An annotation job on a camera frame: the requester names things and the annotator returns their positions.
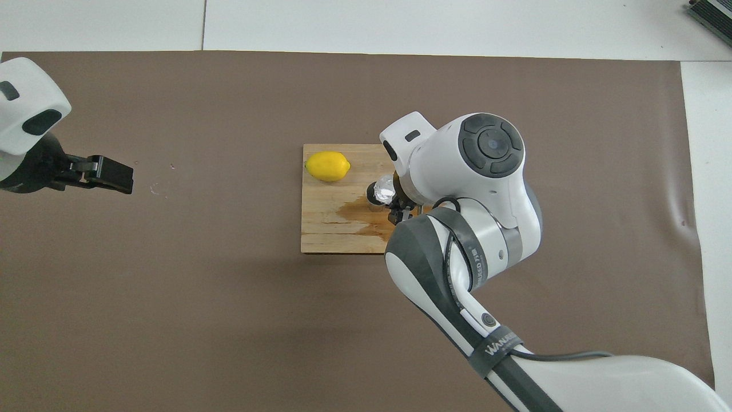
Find brown paper table mat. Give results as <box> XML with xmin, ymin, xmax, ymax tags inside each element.
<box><xmin>0</xmin><ymin>50</ymin><xmax>718</xmax><ymax>412</ymax></box>

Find wooden cutting board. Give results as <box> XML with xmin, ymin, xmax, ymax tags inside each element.
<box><xmin>300</xmin><ymin>143</ymin><xmax>432</xmax><ymax>255</ymax></box>

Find steel double jigger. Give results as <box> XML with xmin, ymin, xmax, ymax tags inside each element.
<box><xmin>365</xmin><ymin>182</ymin><xmax>389</xmax><ymax>212</ymax></box>

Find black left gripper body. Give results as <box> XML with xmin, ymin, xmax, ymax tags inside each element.
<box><xmin>0</xmin><ymin>133</ymin><xmax>72</xmax><ymax>193</ymax></box>

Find black ribbed device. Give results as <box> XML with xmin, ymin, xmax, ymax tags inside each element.
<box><xmin>686</xmin><ymin>0</ymin><xmax>732</xmax><ymax>32</ymax></box>

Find clear plastic cup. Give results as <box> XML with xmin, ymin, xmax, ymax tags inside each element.
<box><xmin>372</xmin><ymin>175</ymin><xmax>398</xmax><ymax>205</ymax></box>

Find yellow lemon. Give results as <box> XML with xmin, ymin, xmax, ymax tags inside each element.
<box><xmin>305</xmin><ymin>150</ymin><xmax>351</xmax><ymax>183</ymax></box>

